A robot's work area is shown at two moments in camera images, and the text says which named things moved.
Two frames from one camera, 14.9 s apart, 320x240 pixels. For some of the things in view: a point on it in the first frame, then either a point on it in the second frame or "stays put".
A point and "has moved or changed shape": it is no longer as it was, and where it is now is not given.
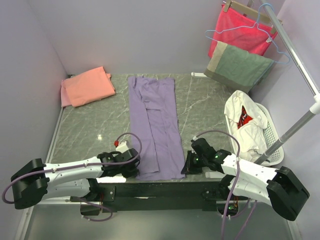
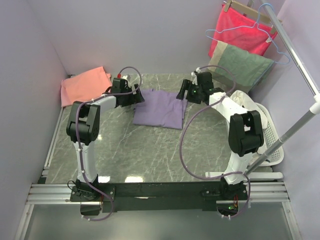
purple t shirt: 154,121 has moved or changed shape
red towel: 239,30 stays put
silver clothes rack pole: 315,108 stays put
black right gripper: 188,166 -> 188,85
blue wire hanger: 258,27 stays put
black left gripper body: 128,171 -> 129,99
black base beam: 164,196 stays put
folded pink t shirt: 86,87 stays put
